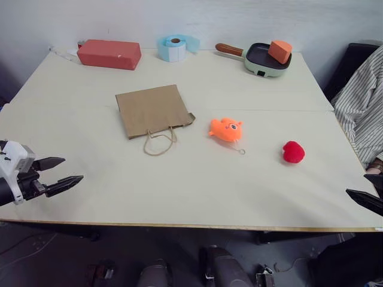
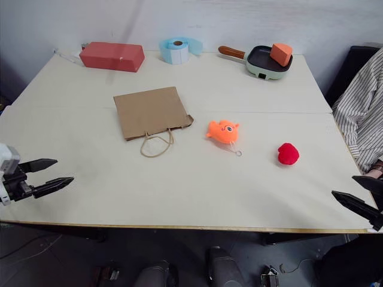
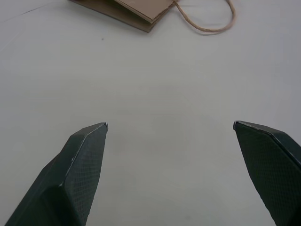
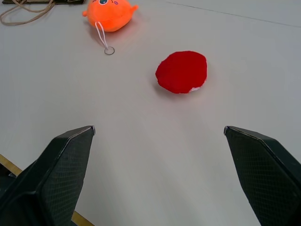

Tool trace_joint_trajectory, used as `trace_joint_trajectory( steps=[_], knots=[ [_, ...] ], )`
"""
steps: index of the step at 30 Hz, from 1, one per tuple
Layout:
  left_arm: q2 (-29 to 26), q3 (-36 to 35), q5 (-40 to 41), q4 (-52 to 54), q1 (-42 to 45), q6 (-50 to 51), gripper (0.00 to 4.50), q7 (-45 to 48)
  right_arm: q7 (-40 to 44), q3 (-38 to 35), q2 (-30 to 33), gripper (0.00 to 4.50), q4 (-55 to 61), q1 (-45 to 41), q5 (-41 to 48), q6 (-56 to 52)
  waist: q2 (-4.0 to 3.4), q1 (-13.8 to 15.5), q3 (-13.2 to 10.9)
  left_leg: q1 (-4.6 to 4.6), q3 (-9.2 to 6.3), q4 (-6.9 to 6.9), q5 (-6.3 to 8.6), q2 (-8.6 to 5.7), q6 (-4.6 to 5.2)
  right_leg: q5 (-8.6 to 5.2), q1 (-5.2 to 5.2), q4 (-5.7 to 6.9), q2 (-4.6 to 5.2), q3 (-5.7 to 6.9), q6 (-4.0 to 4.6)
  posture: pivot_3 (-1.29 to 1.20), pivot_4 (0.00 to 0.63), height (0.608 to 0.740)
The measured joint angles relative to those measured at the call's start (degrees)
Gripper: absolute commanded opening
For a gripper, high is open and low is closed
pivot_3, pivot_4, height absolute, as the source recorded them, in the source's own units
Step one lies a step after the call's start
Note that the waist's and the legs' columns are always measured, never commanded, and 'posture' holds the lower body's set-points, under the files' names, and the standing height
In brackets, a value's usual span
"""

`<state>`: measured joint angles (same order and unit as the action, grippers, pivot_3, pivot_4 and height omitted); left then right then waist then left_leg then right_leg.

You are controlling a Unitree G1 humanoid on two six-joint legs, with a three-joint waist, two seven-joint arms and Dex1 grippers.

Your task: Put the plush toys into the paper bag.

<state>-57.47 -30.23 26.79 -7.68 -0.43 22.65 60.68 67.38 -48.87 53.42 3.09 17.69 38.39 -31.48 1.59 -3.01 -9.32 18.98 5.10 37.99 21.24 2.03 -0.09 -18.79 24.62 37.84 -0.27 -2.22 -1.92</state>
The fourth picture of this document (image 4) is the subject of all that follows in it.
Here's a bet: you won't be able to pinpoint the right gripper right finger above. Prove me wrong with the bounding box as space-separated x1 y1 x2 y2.
223 125 301 226

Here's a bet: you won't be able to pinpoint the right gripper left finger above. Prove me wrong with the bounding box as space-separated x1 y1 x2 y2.
0 125 96 226

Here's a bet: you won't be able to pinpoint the brown paper bag rope handles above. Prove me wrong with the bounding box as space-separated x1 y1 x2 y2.
0 0 85 27

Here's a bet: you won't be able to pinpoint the red round plush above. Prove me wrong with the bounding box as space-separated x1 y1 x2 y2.
155 50 209 95

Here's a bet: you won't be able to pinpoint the orange plush toy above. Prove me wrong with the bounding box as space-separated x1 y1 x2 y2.
81 0 139 56

